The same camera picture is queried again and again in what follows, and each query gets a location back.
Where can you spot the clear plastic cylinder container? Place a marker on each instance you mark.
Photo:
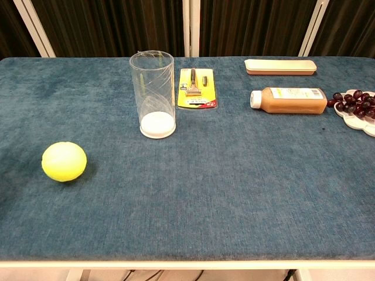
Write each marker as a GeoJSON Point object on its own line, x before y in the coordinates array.
{"type": "Point", "coordinates": [153, 96]}

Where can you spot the yellow tennis ball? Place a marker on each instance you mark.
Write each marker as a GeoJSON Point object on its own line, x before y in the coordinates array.
{"type": "Point", "coordinates": [64, 161]}

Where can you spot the blue velvet tablecloth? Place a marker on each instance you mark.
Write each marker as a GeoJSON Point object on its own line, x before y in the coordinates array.
{"type": "Point", "coordinates": [205, 175]}

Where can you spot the yellow razor blister pack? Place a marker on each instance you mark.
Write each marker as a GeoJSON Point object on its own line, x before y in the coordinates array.
{"type": "Point", "coordinates": [197, 90]}

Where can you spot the orange juice bottle white cap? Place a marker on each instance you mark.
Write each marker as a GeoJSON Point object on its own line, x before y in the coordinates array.
{"type": "Point", "coordinates": [290, 102]}

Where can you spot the cream and orange flat case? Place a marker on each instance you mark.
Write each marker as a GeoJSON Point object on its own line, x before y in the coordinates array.
{"type": "Point", "coordinates": [280, 67]}

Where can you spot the dark pleated curtain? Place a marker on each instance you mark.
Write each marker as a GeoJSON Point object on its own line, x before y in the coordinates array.
{"type": "Point", "coordinates": [117, 26]}

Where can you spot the white flower-shaped plate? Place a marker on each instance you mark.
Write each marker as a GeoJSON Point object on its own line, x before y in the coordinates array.
{"type": "Point", "coordinates": [359, 121]}

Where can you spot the bunch of dark red grapes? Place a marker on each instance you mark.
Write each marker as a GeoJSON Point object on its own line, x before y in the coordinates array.
{"type": "Point", "coordinates": [356, 103]}

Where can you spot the white vertical frame post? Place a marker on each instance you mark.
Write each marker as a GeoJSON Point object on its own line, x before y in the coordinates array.
{"type": "Point", "coordinates": [191, 27]}

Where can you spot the white table frame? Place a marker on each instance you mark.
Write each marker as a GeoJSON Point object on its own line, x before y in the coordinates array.
{"type": "Point", "coordinates": [187, 267]}

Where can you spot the white slanted frame post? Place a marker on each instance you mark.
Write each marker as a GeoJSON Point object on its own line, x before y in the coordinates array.
{"type": "Point", "coordinates": [313, 29]}
{"type": "Point", "coordinates": [34, 27]}

